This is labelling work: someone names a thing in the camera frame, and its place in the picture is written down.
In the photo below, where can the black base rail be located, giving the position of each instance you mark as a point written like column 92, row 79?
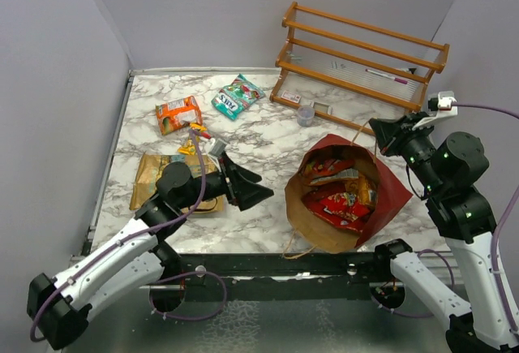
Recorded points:
column 198, row 277

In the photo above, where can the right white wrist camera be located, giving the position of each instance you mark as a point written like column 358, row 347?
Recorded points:
column 442, row 107

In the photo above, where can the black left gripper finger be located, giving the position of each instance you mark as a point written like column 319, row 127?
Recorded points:
column 249, row 195
column 236, row 169

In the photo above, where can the pink white marker pen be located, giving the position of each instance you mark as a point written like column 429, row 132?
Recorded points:
column 387, row 76

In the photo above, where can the open small white box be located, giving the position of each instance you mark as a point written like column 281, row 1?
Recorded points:
column 322, row 107

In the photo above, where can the small clear plastic cup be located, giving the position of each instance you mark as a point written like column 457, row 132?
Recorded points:
column 305, row 115

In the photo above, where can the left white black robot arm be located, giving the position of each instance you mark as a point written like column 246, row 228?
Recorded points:
column 61, row 307

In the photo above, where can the teal Fox's candy packet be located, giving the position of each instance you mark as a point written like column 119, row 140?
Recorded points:
column 235, row 98

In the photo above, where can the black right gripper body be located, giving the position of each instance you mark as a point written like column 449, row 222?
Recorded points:
column 417, row 146

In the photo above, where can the gold chips bag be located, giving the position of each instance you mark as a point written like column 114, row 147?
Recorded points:
column 150, row 170

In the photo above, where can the red paper bag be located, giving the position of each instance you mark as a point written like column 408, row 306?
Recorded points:
column 335, row 164

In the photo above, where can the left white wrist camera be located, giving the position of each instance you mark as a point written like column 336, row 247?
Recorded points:
column 214, row 148

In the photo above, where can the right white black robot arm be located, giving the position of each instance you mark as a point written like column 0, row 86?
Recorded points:
column 486, row 321

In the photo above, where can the red snack packet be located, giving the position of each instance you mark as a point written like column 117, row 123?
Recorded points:
column 342, row 210

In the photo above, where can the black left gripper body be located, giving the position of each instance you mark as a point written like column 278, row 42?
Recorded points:
column 229, row 186

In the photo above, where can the orange wooden rack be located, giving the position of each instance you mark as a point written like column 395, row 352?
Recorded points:
column 324, row 58

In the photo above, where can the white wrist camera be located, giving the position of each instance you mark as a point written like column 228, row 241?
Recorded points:
column 442, row 107
column 214, row 148

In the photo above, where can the yellow M&Ms packet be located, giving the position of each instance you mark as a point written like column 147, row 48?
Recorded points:
column 188, row 148

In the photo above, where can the orange snack packet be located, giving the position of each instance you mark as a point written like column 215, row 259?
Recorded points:
column 177, row 114

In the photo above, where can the red white staples box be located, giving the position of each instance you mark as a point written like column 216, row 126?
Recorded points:
column 292, row 97

